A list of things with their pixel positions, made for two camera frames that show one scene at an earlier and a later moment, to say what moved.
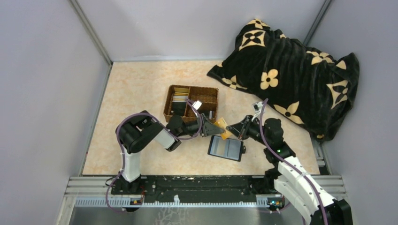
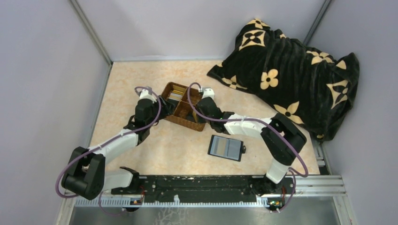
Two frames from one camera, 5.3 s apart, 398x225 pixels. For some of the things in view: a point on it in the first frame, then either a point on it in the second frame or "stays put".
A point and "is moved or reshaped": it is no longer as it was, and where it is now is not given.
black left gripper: (202, 125) → (163, 106)
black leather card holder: (228, 148) stays put
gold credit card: (221, 123) is moved or reshaped
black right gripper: (245, 128) → (199, 109)
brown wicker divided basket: (189, 101) is moved or reshaped
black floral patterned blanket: (316, 89) stays put
